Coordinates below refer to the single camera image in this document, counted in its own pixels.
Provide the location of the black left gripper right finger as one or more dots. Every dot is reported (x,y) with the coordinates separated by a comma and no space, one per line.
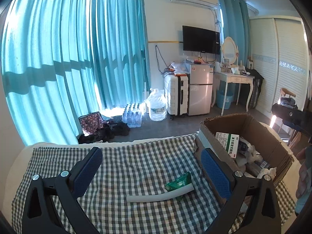
(263,213)

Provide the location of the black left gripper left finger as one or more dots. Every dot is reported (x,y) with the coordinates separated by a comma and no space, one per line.
(40,214)

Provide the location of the green white medicine box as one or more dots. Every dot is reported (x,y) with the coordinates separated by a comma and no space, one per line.
(229,143)

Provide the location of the white foam tube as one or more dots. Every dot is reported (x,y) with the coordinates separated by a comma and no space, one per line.
(160,197)

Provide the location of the navy white foil pouch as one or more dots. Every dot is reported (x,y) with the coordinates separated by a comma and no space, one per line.
(243,146)

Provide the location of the person's right hand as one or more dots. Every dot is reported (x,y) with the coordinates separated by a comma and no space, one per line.
(303,174)

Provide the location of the wooden chair with clothes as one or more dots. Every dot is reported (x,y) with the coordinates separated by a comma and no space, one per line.
(287,98)

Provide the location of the brown cardboard box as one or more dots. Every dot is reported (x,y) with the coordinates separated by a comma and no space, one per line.
(265,140)

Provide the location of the green plastic packet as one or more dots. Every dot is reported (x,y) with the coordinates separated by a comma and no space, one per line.
(179,182)

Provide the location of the white louvered wardrobe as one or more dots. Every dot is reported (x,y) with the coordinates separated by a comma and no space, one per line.
(280,54)

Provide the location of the blue laundry basket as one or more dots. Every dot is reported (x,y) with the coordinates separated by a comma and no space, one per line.
(222,100)

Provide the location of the polka dot fabric bag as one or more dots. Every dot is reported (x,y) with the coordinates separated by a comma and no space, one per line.
(91,123)

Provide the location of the pile of black shoes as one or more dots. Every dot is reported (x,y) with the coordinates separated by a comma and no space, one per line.
(105,134)

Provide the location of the green white checkered tablecloth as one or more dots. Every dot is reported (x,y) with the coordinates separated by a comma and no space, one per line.
(136,169)

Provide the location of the oval white vanity mirror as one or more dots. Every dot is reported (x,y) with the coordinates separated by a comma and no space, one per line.
(229,51)

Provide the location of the silver mini fridge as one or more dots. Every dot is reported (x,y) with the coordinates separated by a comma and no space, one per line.
(200,86)

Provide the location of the pack of water bottles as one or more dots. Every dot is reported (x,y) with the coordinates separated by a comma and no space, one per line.
(132,115)

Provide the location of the narrow teal corner curtain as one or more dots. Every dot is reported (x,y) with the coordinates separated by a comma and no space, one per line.
(237,26)

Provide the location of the white hard suitcase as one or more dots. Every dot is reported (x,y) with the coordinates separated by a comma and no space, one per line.
(176,94)

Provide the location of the large clear water jug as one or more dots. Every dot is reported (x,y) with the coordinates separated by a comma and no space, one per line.
(157,105)

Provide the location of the large teal window curtain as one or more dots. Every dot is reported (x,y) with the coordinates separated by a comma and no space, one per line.
(47,69)

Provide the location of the teal curtain right of window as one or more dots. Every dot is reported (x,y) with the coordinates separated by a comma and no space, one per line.
(119,47)

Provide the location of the black wall television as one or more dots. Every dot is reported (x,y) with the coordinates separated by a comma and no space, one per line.
(201,40)

